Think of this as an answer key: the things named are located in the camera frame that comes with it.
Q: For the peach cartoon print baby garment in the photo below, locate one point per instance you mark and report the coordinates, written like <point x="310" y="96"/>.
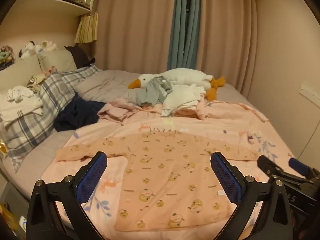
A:
<point x="168" y="182"/>

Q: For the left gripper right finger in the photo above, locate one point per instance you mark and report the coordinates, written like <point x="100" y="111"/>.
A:
<point x="274" y="219"/>

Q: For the white clothes pile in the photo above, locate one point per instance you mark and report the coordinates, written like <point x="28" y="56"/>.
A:
<point x="18" y="102"/>

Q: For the plaid grey pillow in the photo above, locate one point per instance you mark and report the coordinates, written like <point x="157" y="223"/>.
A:
<point x="26" y="132"/>

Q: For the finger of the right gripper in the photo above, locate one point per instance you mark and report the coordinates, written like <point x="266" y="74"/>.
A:
<point x="268" y="166"/>
<point x="304" y="170"/>

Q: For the yellow fringed hanging cloth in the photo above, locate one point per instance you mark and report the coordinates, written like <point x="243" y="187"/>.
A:
<point x="87" y="31"/>

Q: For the pink beige curtain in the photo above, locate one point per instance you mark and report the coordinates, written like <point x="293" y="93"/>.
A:
<point x="134" y="35"/>

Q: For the dark brown cushion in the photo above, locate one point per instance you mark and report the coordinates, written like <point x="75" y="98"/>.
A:
<point x="79" y="56"/>

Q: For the teal blue curtain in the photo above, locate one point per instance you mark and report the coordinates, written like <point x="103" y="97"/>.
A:
<point x="184" y="38"/>

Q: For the dark navy garment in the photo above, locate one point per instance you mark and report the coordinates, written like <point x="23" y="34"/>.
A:
<point x="78" y="113"/>

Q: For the cream plush toy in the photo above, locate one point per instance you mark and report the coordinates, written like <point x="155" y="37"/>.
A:
<point x="46" y="46"/>

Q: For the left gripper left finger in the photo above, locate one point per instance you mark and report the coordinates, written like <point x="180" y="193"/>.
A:
<point x="43" y="218"/>

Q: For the white wall socket strip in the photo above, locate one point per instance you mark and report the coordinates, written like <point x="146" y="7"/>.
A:
<point x="310" y="94"/>

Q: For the white folded garment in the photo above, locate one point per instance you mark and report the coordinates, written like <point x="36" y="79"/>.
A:
<point x="182" y="97"/>

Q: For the raccoon print pillow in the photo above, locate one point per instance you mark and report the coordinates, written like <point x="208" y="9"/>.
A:
<point x="35" y="82"/>

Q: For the grey small garment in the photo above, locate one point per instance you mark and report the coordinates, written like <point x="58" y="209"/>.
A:
<point x="154" y="93"/>

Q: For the pink crumpled garment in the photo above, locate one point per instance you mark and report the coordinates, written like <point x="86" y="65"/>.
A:
<point x="119" y="111"/>

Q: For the white goose plush toy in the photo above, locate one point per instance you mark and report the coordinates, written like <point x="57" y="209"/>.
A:
<point x="184" y="76"/>

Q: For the black white plush toy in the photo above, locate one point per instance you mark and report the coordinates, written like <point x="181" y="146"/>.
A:
<point x="27" y="51"/>

